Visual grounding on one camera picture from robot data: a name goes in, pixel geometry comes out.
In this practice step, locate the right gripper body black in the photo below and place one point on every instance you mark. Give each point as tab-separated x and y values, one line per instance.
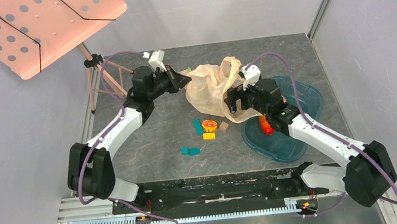
236	97

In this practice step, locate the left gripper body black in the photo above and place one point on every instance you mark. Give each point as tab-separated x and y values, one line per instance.
163	84

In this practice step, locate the translucent orange plastic bag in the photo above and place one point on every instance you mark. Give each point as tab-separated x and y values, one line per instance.
208	88

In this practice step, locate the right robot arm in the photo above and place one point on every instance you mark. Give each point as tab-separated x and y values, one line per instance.
364	171

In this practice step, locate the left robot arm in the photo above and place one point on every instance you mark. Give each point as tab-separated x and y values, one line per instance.
90	169

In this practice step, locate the teal block near bag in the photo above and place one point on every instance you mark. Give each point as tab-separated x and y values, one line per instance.
198	127

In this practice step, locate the brown wooden cube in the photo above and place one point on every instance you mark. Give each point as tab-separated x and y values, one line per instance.
223	126

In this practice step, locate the yellow orange toy piece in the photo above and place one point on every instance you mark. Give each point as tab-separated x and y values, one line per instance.
209	126

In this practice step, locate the teal transparent plastic tray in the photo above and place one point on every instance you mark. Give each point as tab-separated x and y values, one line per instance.
292	110

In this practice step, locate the yellow rectangular block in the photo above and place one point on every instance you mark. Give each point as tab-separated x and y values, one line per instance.
209	136

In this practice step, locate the teal cube block left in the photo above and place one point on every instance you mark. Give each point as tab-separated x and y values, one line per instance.
185	151

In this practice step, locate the teal cube block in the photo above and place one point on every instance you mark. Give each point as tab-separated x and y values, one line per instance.
185	151
194	151

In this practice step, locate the pink music stand tripod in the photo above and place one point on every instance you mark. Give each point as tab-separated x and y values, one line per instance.
93	63

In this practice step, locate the teal cube block right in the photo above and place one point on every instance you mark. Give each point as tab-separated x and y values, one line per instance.
194	151

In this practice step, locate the pink perforated music stand desk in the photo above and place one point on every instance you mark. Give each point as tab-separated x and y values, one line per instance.
36	33

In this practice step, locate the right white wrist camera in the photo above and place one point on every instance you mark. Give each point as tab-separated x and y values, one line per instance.
250	75

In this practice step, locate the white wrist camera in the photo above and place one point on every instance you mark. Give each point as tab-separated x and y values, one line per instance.
155	60
250	75

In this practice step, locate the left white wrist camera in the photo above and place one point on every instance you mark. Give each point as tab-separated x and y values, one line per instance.
155	60

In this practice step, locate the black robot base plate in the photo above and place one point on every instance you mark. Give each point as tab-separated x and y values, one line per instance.
267	184

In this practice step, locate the aluminium frame rail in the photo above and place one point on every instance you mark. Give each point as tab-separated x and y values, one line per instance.
72	211

